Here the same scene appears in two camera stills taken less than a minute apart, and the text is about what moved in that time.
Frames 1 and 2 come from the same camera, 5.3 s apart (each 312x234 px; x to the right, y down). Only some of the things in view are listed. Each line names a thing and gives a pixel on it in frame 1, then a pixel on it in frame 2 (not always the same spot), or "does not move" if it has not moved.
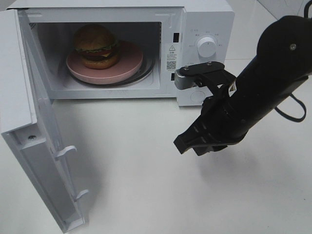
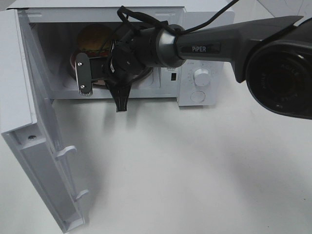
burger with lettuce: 97,45 does not move
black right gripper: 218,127 -> 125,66
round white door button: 197,96 does not move
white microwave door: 28,119 does not move
